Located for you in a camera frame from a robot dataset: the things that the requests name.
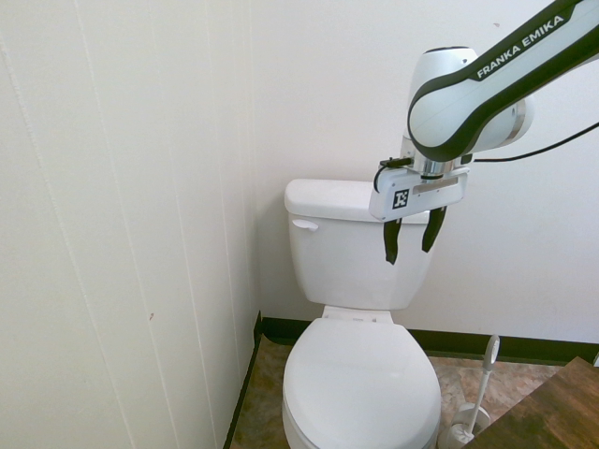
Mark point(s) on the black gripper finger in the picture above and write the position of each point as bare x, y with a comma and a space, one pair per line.
392, 243
431, 234

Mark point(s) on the white gripper body with marker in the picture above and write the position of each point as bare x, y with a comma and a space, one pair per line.
412, 196

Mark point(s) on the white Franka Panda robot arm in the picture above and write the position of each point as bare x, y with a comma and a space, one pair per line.
472, 98

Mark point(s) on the white toilet tank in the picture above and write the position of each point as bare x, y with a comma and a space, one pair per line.
346, 262

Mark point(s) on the white toilet tank lid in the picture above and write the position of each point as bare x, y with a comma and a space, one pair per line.
327, 198

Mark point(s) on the white flush lever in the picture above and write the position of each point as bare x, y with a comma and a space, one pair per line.
306, 225

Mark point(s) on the white toilet seat lid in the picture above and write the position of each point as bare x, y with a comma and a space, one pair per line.
360, 379

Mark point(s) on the white toilet brush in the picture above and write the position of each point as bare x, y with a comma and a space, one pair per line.
486, 379

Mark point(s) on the white toilet brush holder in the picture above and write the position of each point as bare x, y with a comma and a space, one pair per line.
461, 432

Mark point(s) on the white toilet bowl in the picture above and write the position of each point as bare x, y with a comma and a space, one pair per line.
299, 432

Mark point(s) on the brown wooden board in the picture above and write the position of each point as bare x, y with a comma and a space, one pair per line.
538, 407

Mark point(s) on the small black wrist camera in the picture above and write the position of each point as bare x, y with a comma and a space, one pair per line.
395, 163

